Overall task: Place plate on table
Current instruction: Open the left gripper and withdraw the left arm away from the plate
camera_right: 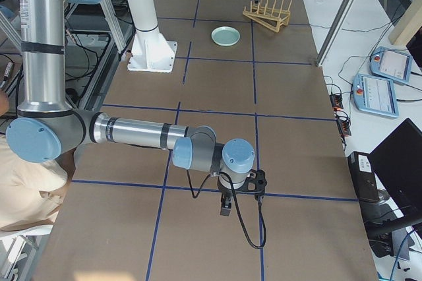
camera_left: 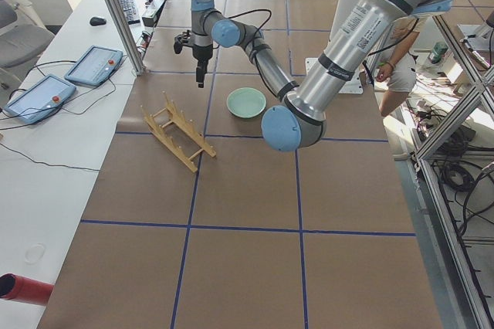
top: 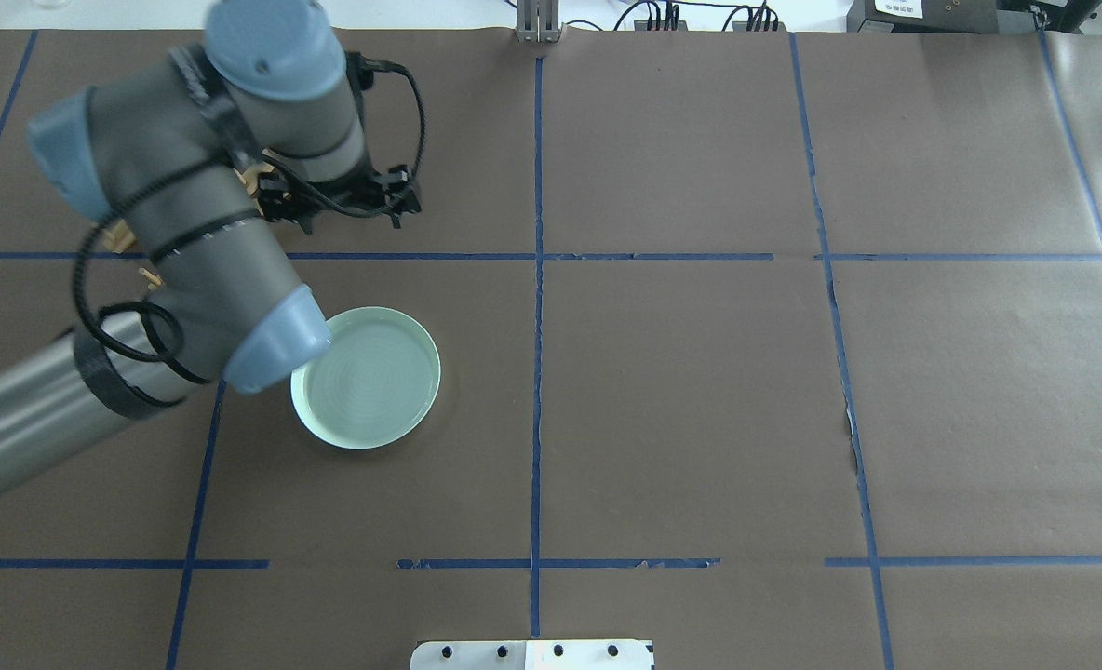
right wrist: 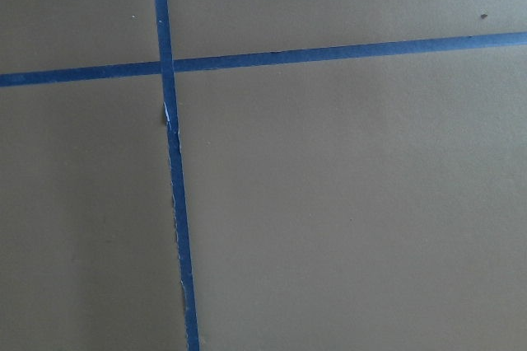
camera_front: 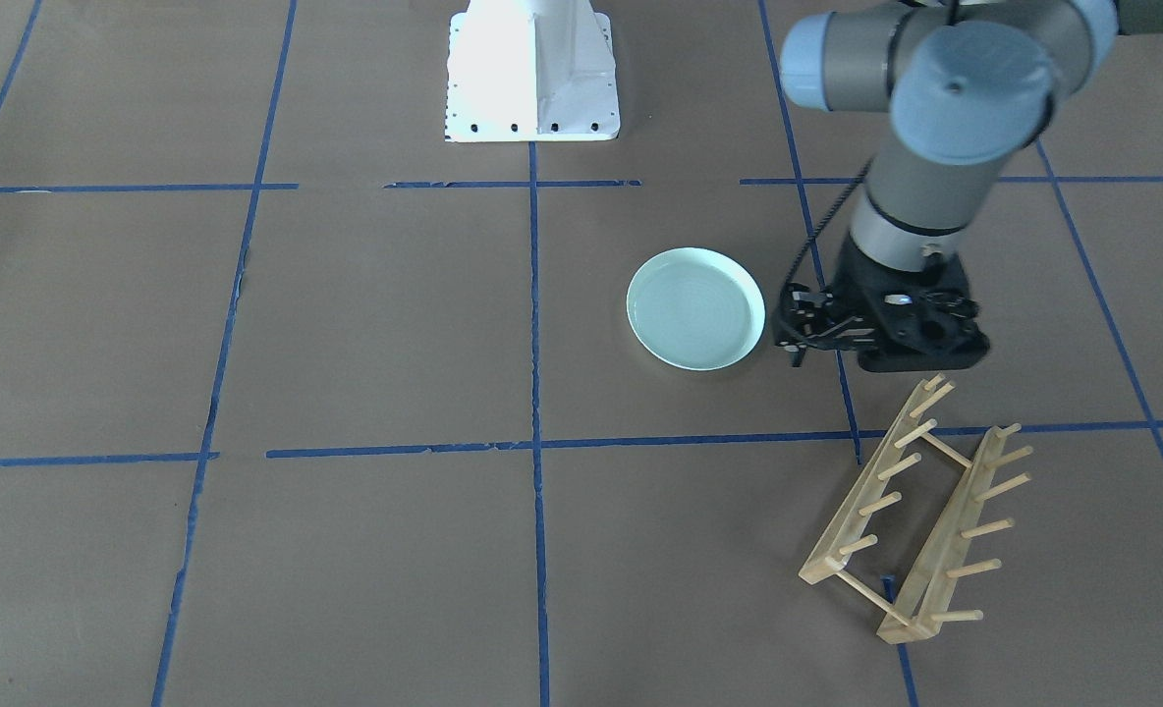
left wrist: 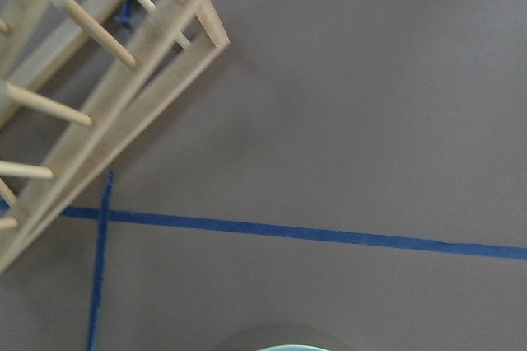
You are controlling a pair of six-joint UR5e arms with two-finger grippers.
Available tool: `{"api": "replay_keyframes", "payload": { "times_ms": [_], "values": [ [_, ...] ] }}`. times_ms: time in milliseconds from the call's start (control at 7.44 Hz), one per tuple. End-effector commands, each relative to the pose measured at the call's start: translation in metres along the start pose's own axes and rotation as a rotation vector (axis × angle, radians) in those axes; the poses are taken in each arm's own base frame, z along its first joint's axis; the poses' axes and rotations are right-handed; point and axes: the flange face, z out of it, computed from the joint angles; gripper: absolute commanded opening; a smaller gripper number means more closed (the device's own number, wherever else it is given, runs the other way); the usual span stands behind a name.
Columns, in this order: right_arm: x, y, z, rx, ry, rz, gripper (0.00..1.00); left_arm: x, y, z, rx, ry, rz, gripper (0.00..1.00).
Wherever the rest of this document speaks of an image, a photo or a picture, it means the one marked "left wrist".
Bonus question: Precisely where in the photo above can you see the light green ceramic plate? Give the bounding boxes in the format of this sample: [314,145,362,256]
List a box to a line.
[257,344,328,351]

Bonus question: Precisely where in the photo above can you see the brown paper table cover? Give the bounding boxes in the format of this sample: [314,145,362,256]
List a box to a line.
[0,0,527,351]

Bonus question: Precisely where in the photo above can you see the wooden dish rack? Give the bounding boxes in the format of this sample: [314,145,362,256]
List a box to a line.
[1,0,230,269]

